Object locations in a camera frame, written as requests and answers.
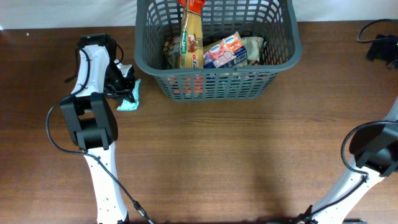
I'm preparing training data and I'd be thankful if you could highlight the mint green bar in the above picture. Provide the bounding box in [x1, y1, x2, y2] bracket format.
[117, 79, 141, 111]

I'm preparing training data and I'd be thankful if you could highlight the brown snack bag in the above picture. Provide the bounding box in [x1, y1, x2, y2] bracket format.
[162, 37, 180, 69]

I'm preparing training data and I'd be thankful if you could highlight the orange spaghetti packet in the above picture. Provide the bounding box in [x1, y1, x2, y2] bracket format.
[178, 0, 205, 70]

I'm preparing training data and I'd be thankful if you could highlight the Kleenex tissue multipack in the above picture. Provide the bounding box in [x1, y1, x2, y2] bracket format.
[203, 32, 248, 68]

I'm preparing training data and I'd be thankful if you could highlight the green snack bag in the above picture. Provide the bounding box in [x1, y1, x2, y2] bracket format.
[242, 37, 268, 65]

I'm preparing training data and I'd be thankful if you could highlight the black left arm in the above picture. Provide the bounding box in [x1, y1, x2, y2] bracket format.
[60, 34, 136, 224]

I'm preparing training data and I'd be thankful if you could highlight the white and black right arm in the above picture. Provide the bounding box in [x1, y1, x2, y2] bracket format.
[291, 101, 397, 223]

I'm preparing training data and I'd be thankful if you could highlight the grey plastic lattice basket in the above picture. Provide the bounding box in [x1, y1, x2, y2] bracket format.
[134, 0, 302, 101]

